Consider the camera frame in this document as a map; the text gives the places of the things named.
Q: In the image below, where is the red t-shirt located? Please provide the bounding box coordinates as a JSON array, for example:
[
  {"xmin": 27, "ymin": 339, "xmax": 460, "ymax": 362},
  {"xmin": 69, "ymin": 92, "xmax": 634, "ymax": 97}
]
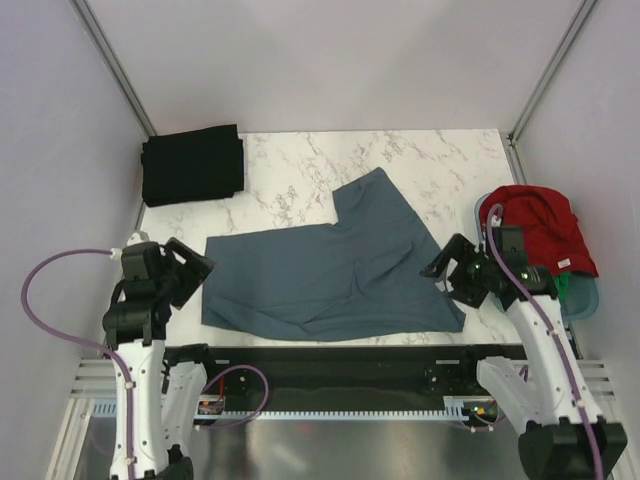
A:
[{"xmin": 479, "ymin": 185, "xmax": 599, "ymax": 278}]

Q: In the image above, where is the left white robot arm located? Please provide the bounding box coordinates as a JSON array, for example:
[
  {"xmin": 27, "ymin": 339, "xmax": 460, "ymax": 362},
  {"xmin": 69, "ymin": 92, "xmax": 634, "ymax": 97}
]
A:
[{"xmin": 102, "ymin": 238, "xmax": 220, "ymax": 479}]

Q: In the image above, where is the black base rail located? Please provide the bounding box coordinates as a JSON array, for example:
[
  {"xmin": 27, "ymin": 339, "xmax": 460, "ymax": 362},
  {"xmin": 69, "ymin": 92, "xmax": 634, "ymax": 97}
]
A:
[{"xmin": 164, "ymin": 344, "xmax": 526, "ymax": 412}]

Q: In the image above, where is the green t-shirt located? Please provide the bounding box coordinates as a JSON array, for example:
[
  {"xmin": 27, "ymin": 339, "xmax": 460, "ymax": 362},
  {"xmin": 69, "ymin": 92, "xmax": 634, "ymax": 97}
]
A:
[{"xmin": 553, "ymin": 272, "xmax": 572, "ymax": 302}]

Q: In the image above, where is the blue-grey t-shirt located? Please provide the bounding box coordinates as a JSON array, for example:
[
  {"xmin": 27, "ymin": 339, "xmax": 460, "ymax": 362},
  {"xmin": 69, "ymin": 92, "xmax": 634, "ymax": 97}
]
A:
[{"xmin": 201, "ymin": 168, "xmax": 465, "ymax": 342}]

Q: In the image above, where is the white slotted cable duct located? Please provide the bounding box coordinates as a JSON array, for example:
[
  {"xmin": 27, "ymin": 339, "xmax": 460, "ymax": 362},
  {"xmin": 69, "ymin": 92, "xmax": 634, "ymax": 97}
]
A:
[{"xmin": 91, "ymin": 399, "xmax": 499, "ymax": 423}]

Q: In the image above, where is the aluminium front frame profile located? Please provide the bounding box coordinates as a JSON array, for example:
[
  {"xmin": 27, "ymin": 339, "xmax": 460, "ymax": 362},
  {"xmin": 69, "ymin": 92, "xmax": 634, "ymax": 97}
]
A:
[{"xmin": 71, "ymin": 359, "xmax": 615, "ymax": 402}]

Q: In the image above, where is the teal plastic basket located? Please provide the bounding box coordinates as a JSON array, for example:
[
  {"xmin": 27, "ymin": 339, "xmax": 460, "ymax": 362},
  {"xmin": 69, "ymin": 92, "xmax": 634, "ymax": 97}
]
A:
[{"xmin": 475, "ymin": 194, "xmax": 599, "ymax": 322}]

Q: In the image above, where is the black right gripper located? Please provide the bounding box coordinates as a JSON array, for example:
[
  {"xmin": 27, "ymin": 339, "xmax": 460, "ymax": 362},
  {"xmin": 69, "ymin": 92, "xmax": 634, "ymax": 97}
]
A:
[{"xmin": 418, "ymin": 233, "xmax": 496, "ymax": 309}]

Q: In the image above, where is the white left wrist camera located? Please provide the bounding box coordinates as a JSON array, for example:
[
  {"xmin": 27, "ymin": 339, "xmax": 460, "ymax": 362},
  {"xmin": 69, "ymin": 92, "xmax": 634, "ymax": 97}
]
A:
[{"xmin": 110, "ymin": 231, "xmax": 149, "ymax": 260}]

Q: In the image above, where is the left aluminium frame post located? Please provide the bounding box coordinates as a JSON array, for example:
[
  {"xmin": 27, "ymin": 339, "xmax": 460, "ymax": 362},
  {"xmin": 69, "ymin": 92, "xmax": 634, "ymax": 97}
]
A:
[{"xmin": 70, "ymin": 0, "xmax": 157, "ymax": 136}]

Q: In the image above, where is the aluminium frame post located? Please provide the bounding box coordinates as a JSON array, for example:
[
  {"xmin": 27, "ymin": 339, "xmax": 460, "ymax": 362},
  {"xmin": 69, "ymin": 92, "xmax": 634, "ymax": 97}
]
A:
[
  {"xmin": 70, "ymin": 0, "xmax": 157, "ymax": 136},
  {"xmin": 507, "ymin": 0, "xmax": 601, "ymax": 144}
]

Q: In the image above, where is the folded black t-shirt stack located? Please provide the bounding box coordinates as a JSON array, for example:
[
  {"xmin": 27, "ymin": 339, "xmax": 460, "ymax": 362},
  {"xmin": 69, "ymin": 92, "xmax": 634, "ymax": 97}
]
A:
[{"xmin": 140, "ymin": 124, "xmax": 245, "ymax": 207}]

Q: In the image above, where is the right aluminium frame post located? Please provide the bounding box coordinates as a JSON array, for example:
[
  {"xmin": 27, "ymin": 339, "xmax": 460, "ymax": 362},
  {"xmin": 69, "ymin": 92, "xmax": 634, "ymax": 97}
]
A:
[{"xmin": 507, "ymin": 0, "xmax": 601, "ymax": 144}]

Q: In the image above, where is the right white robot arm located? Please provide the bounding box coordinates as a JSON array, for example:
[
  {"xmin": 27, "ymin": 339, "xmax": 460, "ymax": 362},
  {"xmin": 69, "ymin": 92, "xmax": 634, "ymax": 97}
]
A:
[{"xmin": 422, "ymin": 226, "xmax": 628, "ymax": 479}]

